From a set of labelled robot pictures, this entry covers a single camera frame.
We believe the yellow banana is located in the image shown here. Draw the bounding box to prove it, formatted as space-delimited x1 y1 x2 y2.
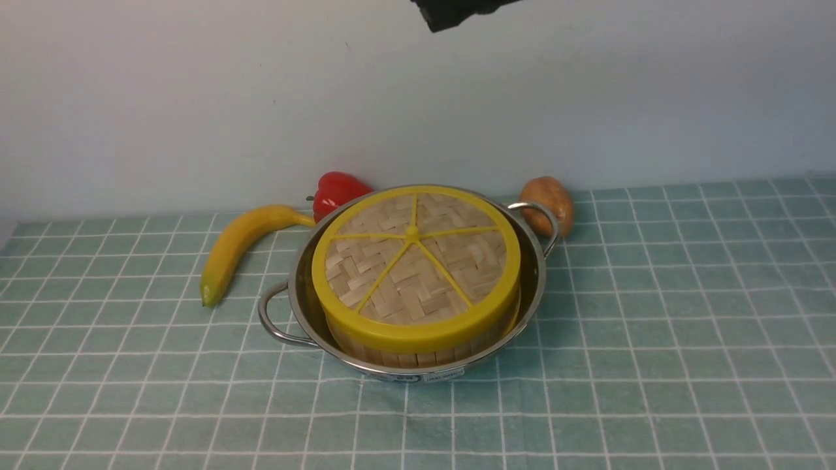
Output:
199 204 315 307

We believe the stainless steel pot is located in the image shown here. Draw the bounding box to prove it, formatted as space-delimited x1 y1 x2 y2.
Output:
259 185 561 383

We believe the green checkered tablecloth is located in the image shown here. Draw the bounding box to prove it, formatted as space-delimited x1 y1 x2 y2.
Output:
1 178 835 469

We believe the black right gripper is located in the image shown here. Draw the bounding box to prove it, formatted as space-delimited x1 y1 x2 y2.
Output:
411 0 517 33

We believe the woven bamboo steamer lid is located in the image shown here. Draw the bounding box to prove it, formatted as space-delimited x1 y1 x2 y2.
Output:
310 185 522 319

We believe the bamboo steamer basket yellow rim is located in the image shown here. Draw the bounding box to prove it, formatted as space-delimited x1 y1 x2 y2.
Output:
326 292 521 369

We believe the brown potato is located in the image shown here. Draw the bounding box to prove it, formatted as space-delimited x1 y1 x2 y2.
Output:
519 176 575 238

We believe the red bell pepper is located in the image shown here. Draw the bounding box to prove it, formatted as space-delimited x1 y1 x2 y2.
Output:
306 172 374 223

